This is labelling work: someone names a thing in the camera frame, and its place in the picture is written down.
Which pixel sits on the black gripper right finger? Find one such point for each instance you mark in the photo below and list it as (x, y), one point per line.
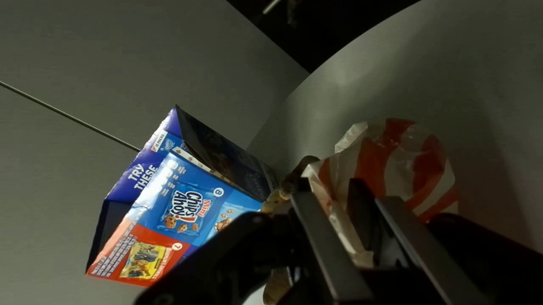
(442, 261)

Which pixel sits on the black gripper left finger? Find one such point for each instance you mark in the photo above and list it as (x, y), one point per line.
(237, 261)

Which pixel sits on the white orange plastic carrier bag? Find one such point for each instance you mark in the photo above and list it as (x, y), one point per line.
(393, 157)

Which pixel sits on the blue snack pack box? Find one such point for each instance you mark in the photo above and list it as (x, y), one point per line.
(183, 186)

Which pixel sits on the white round table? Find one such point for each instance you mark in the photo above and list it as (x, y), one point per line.
(470, 71)

